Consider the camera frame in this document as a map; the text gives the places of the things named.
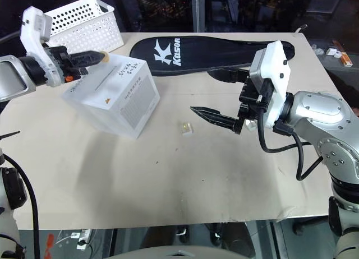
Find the white power strip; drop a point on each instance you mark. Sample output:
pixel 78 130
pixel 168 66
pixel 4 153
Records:
pixel 83 239

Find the small orange box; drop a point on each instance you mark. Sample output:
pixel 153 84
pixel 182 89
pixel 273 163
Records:
pixel 346 59

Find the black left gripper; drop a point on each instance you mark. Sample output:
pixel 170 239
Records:
pixel 62 60

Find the white perforated plastic basket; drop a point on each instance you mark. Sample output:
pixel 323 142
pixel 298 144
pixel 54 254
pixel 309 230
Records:
pixel 84 26

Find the small white box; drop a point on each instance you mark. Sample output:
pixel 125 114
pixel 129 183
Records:
pixel 333 52

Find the small clear plastic case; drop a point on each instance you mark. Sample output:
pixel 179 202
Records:
pixel 250 125

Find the grey window pillar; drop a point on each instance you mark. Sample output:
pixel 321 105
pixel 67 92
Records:
pixel 198 11

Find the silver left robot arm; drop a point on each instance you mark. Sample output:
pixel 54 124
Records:
pixel 11 76

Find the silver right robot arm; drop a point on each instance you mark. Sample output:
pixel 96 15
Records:
pixel 325 121

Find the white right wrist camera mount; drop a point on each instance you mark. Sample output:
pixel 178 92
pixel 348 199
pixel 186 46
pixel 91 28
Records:
pixel 276 76

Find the white box with slot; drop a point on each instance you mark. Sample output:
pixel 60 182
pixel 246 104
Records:
pixel 112 93

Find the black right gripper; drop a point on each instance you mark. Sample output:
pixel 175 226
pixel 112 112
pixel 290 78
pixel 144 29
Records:
pixel 253 99

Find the black Kason racket bag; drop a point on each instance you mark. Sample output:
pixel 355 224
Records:
pixel 207 53

